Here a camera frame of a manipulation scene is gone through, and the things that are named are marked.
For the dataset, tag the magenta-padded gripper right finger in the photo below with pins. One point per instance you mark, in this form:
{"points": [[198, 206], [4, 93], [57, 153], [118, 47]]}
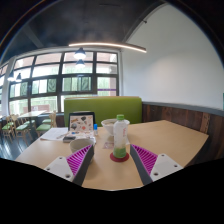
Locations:
{"points": [[146, 159]]}

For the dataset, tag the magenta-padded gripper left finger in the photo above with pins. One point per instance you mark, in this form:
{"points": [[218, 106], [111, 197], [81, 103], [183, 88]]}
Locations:
{"points": [[78, 160]]}

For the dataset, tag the green-capped white drink bottle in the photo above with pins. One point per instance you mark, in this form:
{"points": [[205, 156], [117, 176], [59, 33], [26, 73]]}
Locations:
{"points": [[120, 136]]}

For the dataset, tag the small black box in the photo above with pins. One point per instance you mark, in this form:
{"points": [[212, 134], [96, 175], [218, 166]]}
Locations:
{"points": [[69, 139]]}

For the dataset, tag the flat round red coaster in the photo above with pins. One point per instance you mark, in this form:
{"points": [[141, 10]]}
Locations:
{"points": [[113, 159]]}

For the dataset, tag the small white flat device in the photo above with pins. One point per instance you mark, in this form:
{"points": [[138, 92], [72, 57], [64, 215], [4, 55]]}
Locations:
{"points": [[108, 145]]}

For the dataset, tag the small blue-capped bottle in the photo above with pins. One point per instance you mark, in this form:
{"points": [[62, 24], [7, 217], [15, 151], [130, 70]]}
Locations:
{"points": [[95, 130]]}

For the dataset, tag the white paper sheets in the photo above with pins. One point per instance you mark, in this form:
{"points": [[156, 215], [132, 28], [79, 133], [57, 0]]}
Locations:
{"points": [[55, 133]]}

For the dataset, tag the black-framed tablet with pictures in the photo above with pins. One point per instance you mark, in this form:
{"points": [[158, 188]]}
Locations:
{"points": [[81, 122]]}

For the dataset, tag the white ceramic bowl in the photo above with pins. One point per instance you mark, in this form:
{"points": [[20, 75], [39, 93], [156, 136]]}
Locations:
{"points": [[107, 126]]}

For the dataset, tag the green upholstered bench back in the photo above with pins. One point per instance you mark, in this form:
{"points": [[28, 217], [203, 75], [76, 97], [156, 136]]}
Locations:
{"points": [[103, 106]]}

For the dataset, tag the light wooden dining table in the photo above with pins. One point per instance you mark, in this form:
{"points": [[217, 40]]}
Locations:
{"points": [[31, 114]]}

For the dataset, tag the wooden chairs with green seats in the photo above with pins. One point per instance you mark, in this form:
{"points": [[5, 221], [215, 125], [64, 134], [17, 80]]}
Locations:
{"points": [[20, 127]]}

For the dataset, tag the hanging pendant lamps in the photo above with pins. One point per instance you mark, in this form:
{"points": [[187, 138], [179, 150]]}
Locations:
{"points": [[80, 54]]}

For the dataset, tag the long curved ceiling light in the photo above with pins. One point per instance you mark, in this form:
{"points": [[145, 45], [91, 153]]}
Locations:
{"points": [[110, 45]]}

